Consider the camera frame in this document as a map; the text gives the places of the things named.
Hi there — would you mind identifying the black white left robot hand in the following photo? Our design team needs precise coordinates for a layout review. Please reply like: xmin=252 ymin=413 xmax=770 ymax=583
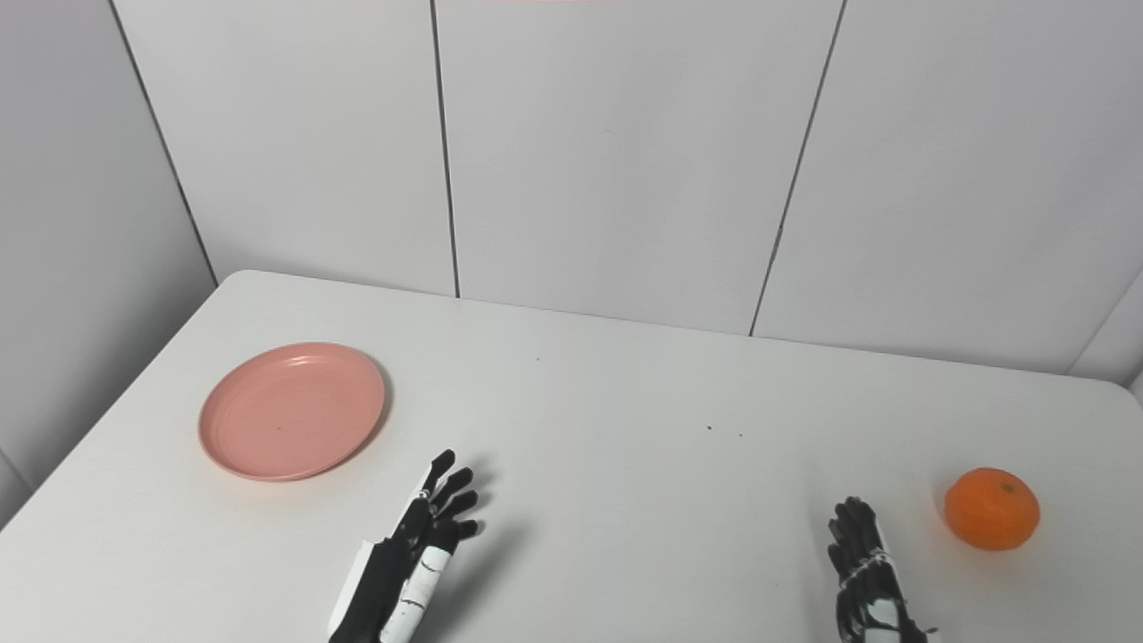
xmin=327 ymin=449 xmax=480 ymax=643

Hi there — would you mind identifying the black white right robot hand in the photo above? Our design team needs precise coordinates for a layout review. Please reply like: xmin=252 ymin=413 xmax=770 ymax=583
xmin=826 ymin=497 xmax=940 ymax=643

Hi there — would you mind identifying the pink round plate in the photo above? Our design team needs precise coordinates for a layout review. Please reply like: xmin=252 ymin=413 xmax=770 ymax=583
xmin=197 ymin=342 xmax=388 ymax=483

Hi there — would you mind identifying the orange fruit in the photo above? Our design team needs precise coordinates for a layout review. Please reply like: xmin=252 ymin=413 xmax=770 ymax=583
xmin=944 ymin=467 xmax=1042 ymax=552

